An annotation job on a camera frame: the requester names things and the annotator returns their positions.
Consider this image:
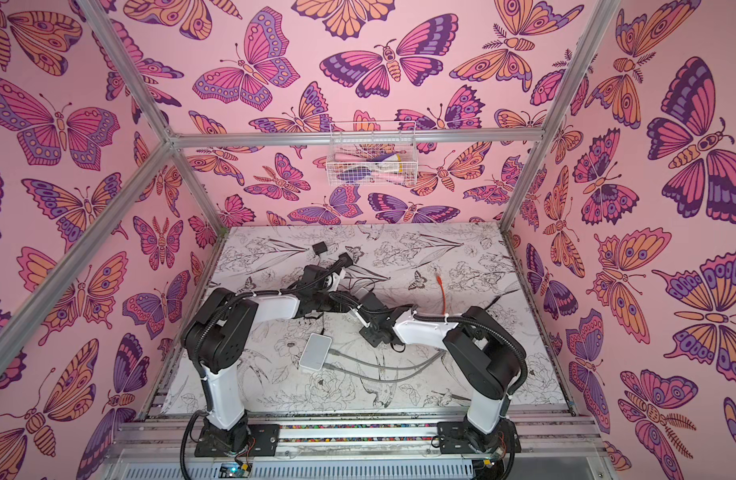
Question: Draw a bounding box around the white network switch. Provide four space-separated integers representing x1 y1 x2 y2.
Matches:
299 333 332 373

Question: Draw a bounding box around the black adapter cable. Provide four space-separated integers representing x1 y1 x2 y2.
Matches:
337 265 390 300

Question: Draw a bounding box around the grey ethernet cable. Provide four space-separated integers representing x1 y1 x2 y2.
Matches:
327 347 444 371
322 353 447 383

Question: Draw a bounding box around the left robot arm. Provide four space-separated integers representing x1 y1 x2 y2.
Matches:
181 262 344 457

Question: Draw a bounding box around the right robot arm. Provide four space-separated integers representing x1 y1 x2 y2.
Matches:
350 294 528 453

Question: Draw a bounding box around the black power adapter near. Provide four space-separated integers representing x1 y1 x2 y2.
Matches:
335 253 354 269

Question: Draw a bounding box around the black power adapter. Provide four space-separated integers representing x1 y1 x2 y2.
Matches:
312 242 328 255
335 253 354 269

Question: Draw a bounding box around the black power adapter far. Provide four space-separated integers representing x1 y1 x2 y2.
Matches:
312 242 328 255

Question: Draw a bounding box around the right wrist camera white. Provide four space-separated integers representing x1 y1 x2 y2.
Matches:
348 308 369 327

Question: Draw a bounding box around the white wire basket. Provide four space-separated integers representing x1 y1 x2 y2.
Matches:
324 120 419 188

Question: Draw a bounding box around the front aluminium rail base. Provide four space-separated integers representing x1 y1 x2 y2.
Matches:
99 410 617 479

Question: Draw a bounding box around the aluminium frame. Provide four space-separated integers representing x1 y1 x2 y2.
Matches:
0 1 620 375

